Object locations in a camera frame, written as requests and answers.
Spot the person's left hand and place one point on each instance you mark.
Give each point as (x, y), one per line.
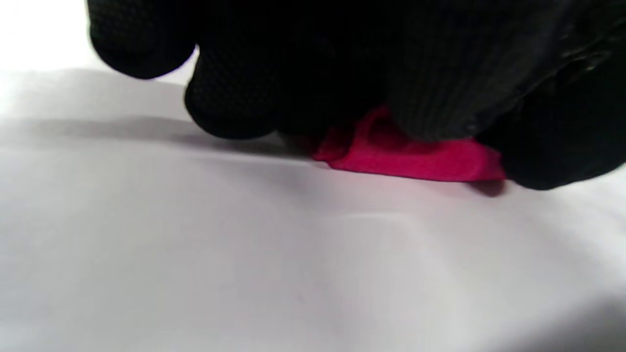
(293, 58)

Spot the pink sock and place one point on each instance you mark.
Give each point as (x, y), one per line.
(415, 161)
(337, 144)

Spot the person's right hand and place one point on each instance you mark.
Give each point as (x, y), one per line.
(562, 137)

